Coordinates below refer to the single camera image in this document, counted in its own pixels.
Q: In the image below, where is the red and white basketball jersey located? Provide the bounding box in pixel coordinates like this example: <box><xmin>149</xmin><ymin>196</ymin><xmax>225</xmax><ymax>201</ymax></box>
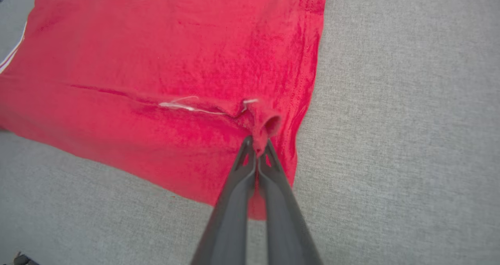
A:
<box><xmin>0</xmin><ymin>0</ymin><xmax>329</xmax><ymax>221</ymax></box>

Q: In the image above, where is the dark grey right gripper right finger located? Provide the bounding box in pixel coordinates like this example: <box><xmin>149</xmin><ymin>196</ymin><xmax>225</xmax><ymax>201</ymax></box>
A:
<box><xmin>257</xmin><ymin>140</ymin><xmax>323</xmax><ymax>265</ymax></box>

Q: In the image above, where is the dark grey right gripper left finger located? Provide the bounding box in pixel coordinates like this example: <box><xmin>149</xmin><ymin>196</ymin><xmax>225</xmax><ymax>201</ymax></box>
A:
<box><xmin>190</xmin><ymin>136</ymin><xmax>257</xmax><ymax>265</ymax></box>

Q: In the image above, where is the grey fabric sofa cushion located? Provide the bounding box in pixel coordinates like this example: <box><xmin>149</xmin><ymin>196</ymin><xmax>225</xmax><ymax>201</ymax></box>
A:
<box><xmin>0</xmin><ymin>0</ymin><xmax>500</xmax><ymax>265</ymax></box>

